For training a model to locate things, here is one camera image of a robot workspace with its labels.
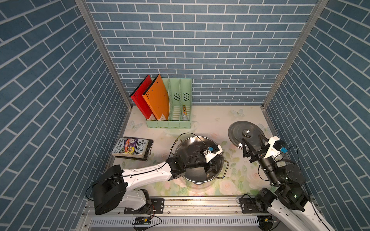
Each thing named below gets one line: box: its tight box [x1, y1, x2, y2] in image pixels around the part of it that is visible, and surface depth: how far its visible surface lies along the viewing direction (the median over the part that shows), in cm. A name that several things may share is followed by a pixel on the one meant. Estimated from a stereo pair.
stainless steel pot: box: [170, 135, 230, 186], surface depth 64 cm
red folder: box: [129, 74, 154, 120], surface depth 91 cm
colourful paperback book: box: [111, 137, 149, 159], surface depth 93 cm
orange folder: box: [142, 74, 170, 121], surface depth 96 cm
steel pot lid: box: [227, 120, 265, 152], surface depth 106 cm
